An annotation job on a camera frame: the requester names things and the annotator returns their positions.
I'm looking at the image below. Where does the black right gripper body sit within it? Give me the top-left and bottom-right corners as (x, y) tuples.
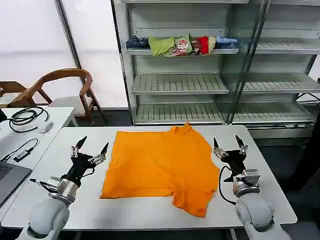
(221, 149), (249, 178)

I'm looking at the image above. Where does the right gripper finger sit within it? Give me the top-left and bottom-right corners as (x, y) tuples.
(235, 134), (249, 155)
(211, 136), (225, 160)

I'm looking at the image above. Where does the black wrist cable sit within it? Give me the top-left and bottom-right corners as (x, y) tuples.
(29, 177), (52, 192)
(218, 164), (238, 205)

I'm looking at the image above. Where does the empty grey metal shelf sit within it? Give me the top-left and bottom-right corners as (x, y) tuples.
(224, 0), (320, 140)

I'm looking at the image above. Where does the grey shelf with clothes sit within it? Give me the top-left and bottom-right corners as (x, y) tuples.
(111, 0), (251, 127)

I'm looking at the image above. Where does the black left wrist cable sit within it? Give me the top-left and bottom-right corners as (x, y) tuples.
(29, 177), (52, 192)

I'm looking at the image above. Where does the grey laptop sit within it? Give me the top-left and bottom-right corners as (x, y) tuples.
(0, 161), (33, 207)

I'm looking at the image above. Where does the wooden chair with grey seat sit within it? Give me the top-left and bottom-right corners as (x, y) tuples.
(14, 68), (108, 126)

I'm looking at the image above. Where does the black adapter with cable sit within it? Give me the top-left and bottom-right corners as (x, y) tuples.
(0, 138), (40, 163)

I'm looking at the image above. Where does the coiled black cable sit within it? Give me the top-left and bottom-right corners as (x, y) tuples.
(9, 106), (51, 133)

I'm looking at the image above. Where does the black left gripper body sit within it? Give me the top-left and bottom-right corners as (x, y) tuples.
(61, 154), (96, 188)

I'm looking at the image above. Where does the brown wooden chair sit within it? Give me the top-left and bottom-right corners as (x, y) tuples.
(0, 80), (29, 109)

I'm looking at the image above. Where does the white computer mouse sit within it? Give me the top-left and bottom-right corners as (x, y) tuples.
(39, 121), (55, 134)

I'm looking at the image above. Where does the orange t-shirt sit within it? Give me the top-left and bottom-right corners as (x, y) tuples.
(99, 121), (221, 218)

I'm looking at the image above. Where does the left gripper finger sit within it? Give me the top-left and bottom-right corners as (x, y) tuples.
(70, 135), (88, 158)
(88, 142), (110, 164)

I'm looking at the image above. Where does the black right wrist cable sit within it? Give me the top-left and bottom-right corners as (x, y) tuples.
(218, 164), (238, 205)

